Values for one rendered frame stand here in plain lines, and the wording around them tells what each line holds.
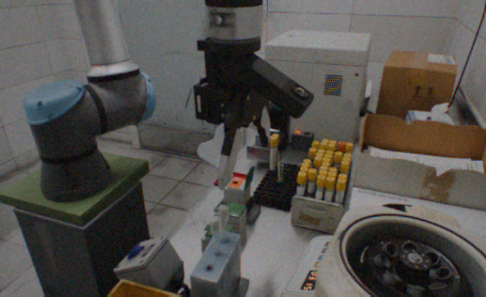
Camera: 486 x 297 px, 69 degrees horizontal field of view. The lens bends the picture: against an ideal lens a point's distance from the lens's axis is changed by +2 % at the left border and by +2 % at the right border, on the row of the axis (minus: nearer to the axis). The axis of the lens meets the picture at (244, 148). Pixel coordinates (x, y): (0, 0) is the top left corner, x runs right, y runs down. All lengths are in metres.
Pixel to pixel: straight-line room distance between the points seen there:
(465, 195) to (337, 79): 0.42
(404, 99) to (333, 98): 0.43
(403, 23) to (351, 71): 1.33
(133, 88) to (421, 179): 0.63
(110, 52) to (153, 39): 1.90
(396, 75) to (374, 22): 0.95
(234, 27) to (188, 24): 2.10
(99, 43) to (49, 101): 0.16
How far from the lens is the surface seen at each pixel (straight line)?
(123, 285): 0.53
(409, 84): 1.37
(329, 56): 0.98
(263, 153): 0.92
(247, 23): 0.46
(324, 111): 1.02
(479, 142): 1.00
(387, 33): 2.29
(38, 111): 0.79
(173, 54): 2.65
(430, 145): 0.99
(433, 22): 2.29
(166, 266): 0.60
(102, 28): 0.82
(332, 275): 0.50
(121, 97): 0.82
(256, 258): 0.67
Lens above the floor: 1.34
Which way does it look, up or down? 26 degrees down
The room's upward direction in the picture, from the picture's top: straight up
